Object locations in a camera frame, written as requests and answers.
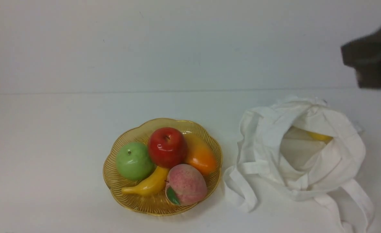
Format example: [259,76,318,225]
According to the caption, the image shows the orange yellow mango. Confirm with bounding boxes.
[184,134,217,176]

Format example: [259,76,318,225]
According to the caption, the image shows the amber ribbed plastic fruit plate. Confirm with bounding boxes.
[102,118,223,216]

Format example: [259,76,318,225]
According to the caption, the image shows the yellow fruit inside bag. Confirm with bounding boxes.
[306,131,333,144]

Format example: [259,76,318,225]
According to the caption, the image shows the pink peach with leaf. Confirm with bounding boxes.
[165,164,207,205]

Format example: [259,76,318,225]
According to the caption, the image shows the yellow banana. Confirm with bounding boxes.
[121,166,169,196]

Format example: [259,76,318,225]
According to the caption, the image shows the green apple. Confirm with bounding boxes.
[115,142,155,181]

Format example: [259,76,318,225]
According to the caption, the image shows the red apple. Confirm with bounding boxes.
[147,127,188,169]

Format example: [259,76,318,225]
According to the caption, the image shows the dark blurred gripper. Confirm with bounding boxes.
[340,27,381,89]

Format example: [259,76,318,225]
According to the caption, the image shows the white cloth tote bag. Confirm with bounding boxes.
[223,96,375,233]

